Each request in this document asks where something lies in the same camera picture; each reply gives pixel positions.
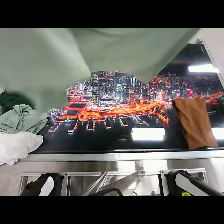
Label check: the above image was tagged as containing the brown garment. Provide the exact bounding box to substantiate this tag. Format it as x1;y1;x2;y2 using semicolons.
171;96;219;150

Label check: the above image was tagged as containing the pale green shirt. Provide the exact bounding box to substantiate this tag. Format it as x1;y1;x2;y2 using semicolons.
0;27;201;115

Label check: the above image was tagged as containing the black cable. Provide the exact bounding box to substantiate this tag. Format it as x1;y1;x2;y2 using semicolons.
89;186;124;197

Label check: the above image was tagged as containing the white garment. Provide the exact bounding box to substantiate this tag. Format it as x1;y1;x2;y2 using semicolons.
0;131;44;167

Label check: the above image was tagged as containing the dark green garment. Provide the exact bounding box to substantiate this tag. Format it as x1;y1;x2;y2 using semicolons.
0;89;36;115

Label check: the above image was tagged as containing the silver frame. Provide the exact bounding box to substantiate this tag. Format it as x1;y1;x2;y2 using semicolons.
18;149;224;197

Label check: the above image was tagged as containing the light green garment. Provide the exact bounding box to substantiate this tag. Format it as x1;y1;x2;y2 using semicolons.
0;103;49;135

